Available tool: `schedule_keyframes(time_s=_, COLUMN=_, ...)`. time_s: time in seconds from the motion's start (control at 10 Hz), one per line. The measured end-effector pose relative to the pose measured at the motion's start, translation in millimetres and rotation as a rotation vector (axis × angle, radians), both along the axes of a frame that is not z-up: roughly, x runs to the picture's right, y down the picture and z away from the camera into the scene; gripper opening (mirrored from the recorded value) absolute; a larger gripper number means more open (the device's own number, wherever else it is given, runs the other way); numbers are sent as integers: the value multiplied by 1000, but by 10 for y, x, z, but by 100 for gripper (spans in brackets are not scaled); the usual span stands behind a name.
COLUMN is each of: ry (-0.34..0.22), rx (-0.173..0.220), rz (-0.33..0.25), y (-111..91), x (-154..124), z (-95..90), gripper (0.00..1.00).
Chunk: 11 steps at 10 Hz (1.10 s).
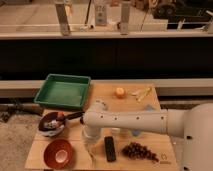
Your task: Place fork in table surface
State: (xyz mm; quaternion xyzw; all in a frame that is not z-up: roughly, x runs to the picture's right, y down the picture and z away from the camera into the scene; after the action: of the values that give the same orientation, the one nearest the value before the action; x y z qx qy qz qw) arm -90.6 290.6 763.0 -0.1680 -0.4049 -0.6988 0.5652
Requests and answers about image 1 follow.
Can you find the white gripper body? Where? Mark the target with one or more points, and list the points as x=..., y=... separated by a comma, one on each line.
x=90, y=136

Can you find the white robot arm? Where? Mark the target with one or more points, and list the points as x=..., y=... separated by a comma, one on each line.
x=195, y=126

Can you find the black remote control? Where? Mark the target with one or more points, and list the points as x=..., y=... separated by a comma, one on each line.
x=109, y=149

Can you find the wooden board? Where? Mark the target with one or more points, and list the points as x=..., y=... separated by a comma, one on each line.
x=105, y=154

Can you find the red bowl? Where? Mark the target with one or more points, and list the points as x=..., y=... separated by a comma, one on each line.
x=58, y=154

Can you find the dark frying pan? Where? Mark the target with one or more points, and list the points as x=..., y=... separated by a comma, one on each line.
x=53, y=123

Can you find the bunch of dark grapes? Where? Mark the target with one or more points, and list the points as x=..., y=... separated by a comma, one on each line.
x=135, y=150

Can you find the green plastic tray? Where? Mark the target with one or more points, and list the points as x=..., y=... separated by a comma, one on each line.
x=63, y=91

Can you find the orange fruit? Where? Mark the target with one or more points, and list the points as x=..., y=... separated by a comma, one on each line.
x=120, y=93

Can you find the yellow banana toy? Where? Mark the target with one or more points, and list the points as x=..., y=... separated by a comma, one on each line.
x=141, y=94

